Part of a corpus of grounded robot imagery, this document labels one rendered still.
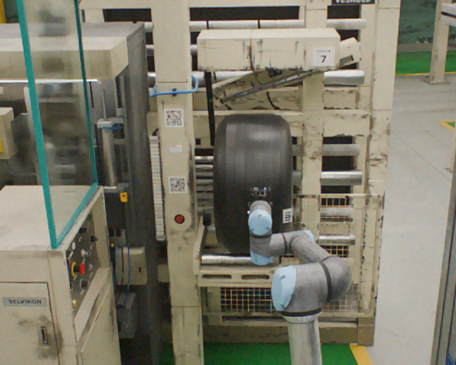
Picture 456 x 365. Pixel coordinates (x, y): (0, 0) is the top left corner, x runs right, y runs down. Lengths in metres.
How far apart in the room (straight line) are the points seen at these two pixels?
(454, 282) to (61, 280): 1.25
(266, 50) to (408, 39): 9.73
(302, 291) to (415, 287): 2.67
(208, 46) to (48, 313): 1.28
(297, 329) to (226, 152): 0.91
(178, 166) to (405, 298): 2.10
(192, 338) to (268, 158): 1.01
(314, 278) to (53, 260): 0.86
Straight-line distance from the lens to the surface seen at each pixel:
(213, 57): 2.76
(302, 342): 1.81
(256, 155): 2.46
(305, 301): 1.77
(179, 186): 2.67
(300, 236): 2.15
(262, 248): 2.14
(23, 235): 2.25
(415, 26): 12.40
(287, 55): 2.76
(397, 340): 3.86
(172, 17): 2.49
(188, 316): 2.97
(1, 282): 2.25
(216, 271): 2.72
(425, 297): 4.30
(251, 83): 2.92
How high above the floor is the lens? 2.22
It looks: 22 degrees down
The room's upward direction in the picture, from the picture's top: 1 degrees counter-clockwise
